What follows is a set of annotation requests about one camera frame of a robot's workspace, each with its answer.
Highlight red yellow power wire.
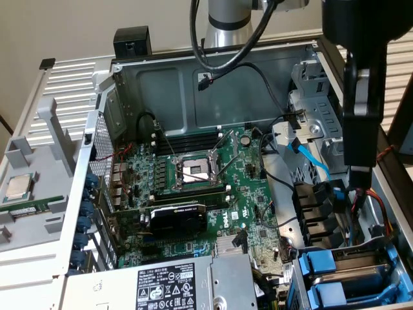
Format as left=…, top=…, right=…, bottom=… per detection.
left=350, top=187, right=396, bottom=242

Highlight metal port block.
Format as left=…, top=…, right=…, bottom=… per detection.
left=108, top=161, right=127, bottom=211

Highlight red black twisted wire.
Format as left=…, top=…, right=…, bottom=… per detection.
left=376, top=144, right=397, bottom=162

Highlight black wire with plug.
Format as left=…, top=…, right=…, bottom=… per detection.
left=196, top=61, right=306, bottom=130

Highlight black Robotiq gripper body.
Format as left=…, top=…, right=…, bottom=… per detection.
left=342, top=40, right=388, bottom=130

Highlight black plastic disk bay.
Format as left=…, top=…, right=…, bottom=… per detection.
left=292, top=180, right=345, bottom=250

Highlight metal locking lever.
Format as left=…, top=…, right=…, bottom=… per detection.
left=154, top=119, right=178, bottom=162

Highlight black tripod leg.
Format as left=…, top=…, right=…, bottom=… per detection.
left=0, top=114, right=14, bottom=136

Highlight grey power supply unit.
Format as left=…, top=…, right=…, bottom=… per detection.
left=63, top=254, right=259, bottom=310

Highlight metal drive cage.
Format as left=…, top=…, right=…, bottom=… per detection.
left=287, top=61, right=351, bottom=177

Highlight hard disk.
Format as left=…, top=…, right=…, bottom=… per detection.
left=298, top=243, right=404, bottom=282
left=306, top=264, right=413, bottom=307

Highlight black plastic block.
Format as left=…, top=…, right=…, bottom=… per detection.
left=112, top=26, right=152, bottom=61

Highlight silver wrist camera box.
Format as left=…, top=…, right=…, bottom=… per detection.
left=353, top=68, right=372, bottom=118

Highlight metal socket cover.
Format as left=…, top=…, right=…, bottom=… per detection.
left=209, top=129, right=240, bottom=164

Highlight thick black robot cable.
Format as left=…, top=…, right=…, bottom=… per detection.
left=189, top=0, right=283, bottom=78

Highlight green motherboard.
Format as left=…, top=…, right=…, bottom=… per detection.
left=109, top=126, right=293, bottom=282

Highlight thin black board wire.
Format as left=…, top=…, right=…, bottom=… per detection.
left=259, top=132, right=306, bottom=229

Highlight blue SATA wire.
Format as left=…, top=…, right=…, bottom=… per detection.
left=290, top=137, right=354, bottom=249

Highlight thin red wire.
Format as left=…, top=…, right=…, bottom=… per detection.
left=96, top=143, right=134, bottom=163

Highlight black yellow supply wires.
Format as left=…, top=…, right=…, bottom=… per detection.
left=251, top=269, right=288, bottom=310

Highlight black RAM slot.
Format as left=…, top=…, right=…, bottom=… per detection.
left=157, top=134, right=223, bottom=147
left=157, top=141, right=223, bottom=156
left=150, top=185, right=232, bottom=200
left=151, top=195, right=232, bottom=211

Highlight green RAM stick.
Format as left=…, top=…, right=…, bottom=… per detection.
left=0, top=196, right=55, bottom=221

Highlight black graphics card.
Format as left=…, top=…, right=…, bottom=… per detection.
left=108, top=201, right=209, bottom=240

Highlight grey plastic parts rack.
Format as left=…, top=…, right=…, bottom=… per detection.
left=0, top=96, right=79, bottom=253

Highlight open Dell PC case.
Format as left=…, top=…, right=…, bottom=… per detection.
left=51, top=34, right=413, bottom=310

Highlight silver chipset heatsink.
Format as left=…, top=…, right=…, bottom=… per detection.
left=215, top=237, right=248, bottom=258

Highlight CPU socket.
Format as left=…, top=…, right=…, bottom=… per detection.
left=170, top=153, right=227, bottom=192

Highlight black looped cable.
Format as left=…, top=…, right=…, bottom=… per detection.
left=137, top=111, right=162, bottom=140

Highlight silver CPU chip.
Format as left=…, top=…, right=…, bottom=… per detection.
left=4, top=173, right=34, bottom=200

